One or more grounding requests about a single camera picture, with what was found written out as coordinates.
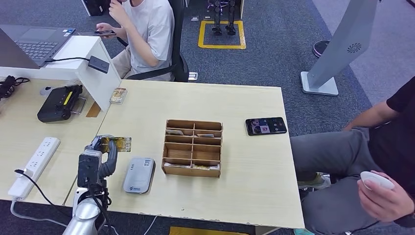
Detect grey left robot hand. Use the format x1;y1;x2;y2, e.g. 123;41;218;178
92;134;118;179

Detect person's left hand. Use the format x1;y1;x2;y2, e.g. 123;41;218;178
108;0;130;26
357;171;415;223

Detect person's right hand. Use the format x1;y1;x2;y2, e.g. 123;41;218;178
95;22;119;40

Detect yellow ID card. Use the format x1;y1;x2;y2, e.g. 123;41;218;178
98;136;132;153

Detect white handheld remote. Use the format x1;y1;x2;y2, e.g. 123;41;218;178
360;171;395;191

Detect stack of yellow cards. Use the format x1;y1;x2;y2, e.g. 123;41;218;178
109;87;128;105

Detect wooden card organizer box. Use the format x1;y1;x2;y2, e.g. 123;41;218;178
161;119;224;179

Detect grey card reader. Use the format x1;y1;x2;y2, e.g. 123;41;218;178
122;157;156;194

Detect person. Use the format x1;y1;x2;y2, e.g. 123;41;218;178
95;0;176;82
289;76;415;235

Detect black card terminal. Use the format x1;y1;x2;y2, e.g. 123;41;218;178
36;84;84;123

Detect yellow room key card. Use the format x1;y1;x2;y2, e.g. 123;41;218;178
191;164;220;171

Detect black usb hub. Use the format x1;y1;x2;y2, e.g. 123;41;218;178
88;55;110;74

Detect white desk riser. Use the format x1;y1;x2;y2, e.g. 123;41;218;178
0;35;121;112

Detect clear terminal stand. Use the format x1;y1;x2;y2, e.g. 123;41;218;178
71;96;87;115

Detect black office chair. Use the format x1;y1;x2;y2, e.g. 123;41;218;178
116;0;190;82

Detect grey laptop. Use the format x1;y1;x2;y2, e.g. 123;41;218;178
0;24;76;70

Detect grey green shoe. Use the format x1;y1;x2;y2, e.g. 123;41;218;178
298;172;331;190

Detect white power strip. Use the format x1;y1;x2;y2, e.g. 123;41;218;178
7;137;61;200

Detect black robot legs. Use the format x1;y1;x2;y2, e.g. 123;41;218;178
207;0;237;36

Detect black smartphone lit screen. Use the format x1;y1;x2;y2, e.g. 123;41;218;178
245;117;288;136

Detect grey kiosk stand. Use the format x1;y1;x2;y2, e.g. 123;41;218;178
300;0;380;96

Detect round black base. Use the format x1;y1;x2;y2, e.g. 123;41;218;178
312;40;331;59

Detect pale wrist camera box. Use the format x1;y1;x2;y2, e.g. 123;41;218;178
77;146;104;189

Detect black remote cable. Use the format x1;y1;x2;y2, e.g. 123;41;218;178
344;220;380;235

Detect black hub cable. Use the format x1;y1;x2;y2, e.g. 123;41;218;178
44;57;90;63

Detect thin white cable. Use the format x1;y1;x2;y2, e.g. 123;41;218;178
142;215;158;235

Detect black plug cable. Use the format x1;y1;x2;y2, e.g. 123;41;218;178
14;168;70;218

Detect white power strip cord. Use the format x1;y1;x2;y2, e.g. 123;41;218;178
9;198;67;228

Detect black cable bundle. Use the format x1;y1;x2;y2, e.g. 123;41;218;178
0;75;30;99

